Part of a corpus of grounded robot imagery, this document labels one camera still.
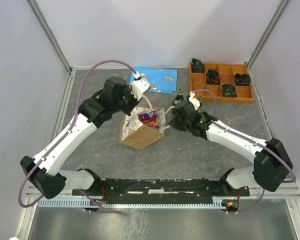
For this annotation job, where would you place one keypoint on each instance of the green glass bottle right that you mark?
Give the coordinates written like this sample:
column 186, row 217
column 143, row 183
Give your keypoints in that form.
column 200, row 108

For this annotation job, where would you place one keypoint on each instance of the dark rolled item middle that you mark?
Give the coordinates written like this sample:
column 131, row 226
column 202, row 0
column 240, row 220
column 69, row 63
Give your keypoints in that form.
column 213, row 77

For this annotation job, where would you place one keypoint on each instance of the orange compartment tray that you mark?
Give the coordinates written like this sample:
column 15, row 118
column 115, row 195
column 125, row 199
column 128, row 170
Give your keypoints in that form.
column 198, row 83

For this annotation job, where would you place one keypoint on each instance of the green glass bottle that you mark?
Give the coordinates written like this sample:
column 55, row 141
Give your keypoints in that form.
column 200, row 108
column 179, row 97

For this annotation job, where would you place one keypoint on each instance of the burlap canvas tote bag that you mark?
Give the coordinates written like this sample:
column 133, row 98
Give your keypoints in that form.
column 137, row 134

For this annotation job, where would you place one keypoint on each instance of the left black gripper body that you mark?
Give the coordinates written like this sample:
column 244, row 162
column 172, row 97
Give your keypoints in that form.
column 127, row 103

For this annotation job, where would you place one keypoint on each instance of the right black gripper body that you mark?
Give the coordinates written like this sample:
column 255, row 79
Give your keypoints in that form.
column 181, row 125

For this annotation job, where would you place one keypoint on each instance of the aluminium frame rail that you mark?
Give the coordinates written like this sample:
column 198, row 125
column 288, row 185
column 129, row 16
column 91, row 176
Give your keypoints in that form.
column 285, row 191

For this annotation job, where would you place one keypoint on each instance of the green glass bottle left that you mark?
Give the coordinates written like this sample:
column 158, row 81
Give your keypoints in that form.
column 179, row 97

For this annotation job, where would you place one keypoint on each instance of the dark rolled item right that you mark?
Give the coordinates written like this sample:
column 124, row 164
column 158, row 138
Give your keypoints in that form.
column 242, row 79

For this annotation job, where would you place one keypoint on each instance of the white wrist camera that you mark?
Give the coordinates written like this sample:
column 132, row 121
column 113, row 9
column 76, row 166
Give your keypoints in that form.
column 139, row 86
column 193, row 100

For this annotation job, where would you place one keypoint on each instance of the blue patterned folded cloth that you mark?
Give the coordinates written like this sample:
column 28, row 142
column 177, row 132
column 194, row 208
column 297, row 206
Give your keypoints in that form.
column 162, row 80

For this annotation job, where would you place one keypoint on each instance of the dark rolled item bottom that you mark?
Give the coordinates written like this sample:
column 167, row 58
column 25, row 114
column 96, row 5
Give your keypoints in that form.
column 229, row 91

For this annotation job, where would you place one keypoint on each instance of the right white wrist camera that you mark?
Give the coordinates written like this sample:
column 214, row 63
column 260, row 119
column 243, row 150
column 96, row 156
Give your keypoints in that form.
column 193, row 100

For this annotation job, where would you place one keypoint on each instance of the purple soda can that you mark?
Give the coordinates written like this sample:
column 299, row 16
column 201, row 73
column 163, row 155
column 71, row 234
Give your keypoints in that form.
column 147, row 116

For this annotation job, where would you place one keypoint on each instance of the red cola can front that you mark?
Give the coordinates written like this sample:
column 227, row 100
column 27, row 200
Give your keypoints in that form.
column 151, row 123

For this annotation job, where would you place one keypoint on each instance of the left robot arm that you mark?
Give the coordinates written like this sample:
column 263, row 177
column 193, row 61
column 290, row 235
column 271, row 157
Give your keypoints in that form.
column 44, row 169

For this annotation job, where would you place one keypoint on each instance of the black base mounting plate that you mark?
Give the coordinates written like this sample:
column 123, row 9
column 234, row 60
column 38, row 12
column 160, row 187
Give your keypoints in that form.
column 163, row 191

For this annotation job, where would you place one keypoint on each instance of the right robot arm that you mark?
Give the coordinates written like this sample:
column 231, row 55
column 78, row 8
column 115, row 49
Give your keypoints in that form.
column 270, row 162

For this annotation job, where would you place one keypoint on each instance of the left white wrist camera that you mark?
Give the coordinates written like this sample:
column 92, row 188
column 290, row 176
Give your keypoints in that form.
column 139, row 86

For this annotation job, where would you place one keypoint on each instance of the dark rolled item top-left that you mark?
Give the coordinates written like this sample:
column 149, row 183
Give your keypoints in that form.
column 197, row 66

